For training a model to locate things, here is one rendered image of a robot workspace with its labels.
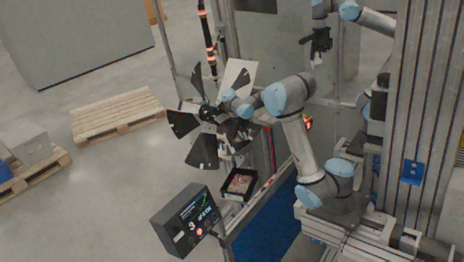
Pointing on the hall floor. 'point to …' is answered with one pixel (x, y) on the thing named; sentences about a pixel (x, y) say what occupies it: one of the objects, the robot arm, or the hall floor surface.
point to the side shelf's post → (267, 152)
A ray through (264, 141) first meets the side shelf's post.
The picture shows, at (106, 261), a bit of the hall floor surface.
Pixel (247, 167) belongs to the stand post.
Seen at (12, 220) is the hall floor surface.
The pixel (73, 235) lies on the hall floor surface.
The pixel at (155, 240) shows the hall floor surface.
